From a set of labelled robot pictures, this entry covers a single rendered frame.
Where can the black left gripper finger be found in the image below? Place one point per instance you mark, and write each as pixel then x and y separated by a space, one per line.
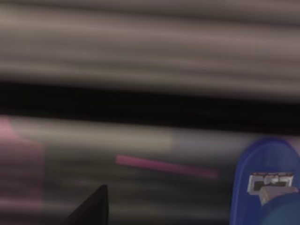
pixel 93 206

